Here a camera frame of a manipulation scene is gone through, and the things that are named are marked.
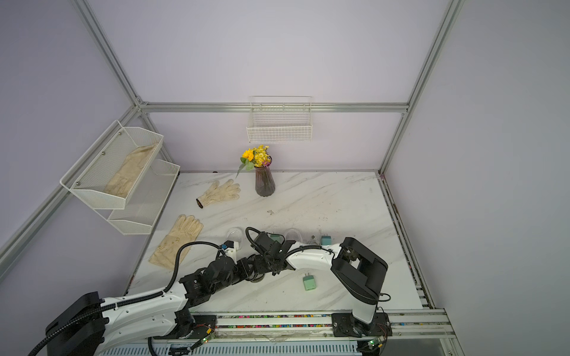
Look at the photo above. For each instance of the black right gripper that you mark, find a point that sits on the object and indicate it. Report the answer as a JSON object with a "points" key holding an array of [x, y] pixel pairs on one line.
{"points": [[261, 267]]}

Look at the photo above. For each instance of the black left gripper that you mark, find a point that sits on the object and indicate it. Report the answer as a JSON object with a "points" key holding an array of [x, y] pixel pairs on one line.
{"points": [[242, 264]]}

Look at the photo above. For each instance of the clear pouch with black zipper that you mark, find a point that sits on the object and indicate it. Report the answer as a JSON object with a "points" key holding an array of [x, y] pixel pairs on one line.
{"points": [[256, 274]]}

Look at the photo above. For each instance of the light green usb charger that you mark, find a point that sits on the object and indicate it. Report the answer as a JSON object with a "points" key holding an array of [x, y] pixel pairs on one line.
{"points": [[309, 282]]}

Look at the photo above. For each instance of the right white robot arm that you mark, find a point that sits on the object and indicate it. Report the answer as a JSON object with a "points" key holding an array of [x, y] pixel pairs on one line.
{"points": [[356, 267]]}

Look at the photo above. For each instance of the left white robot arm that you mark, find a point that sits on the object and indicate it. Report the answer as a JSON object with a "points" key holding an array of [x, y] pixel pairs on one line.
{"points": [[92, 325]]}

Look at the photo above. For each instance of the mint green dual usb charger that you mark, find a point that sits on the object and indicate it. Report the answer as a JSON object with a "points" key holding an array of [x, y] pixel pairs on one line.
{"points": [[277, 237]]}

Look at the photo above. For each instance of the clear empty plastic pouch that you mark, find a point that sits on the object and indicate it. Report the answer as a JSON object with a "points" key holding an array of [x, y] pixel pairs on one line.
{"points": [[294, 235]]}

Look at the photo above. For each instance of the yellow leather work glove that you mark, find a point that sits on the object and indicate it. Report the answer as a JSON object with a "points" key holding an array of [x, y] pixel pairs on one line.
{"points": [[185, 230]]}

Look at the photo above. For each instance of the dark ribbed glass vase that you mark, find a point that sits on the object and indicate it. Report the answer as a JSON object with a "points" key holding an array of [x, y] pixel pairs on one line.
{"points": [[264, 182]]}

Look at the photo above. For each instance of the cream knit work glove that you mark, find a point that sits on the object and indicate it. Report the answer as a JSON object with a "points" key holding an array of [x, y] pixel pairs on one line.
{"points": [[219, 193]]}

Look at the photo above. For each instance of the yellow flower bouquet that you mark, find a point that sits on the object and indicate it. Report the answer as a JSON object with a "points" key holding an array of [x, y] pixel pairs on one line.
{"points": [[257, 158]]}

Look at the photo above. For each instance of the lower white mesh shelf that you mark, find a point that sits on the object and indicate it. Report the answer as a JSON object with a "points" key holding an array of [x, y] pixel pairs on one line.
{"points": [[148, 199]]}

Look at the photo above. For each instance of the white mesh shelf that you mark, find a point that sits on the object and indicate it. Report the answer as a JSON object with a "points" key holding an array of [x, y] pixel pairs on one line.
{"points": [[90, 177], [148, 199]]}

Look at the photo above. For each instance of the beige glove in shelf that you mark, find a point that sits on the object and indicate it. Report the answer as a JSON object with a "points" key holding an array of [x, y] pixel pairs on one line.
{"points": [[123, 181]]}

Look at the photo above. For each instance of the upper white mesh shelf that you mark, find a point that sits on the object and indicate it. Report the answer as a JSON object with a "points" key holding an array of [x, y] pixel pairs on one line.
{"points": [[90, 177]]}

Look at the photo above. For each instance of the teal wall charger plug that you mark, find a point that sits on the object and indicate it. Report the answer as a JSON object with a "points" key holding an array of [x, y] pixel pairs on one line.
{"points": [[326, 240]]}

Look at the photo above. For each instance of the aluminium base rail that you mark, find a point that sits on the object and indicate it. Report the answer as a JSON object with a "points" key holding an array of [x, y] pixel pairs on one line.
{"points": [[281, 326]]}

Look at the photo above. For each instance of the white wire wall basket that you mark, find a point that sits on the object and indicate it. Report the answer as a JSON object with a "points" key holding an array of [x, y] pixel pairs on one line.
{"points": [[280, 119]]}

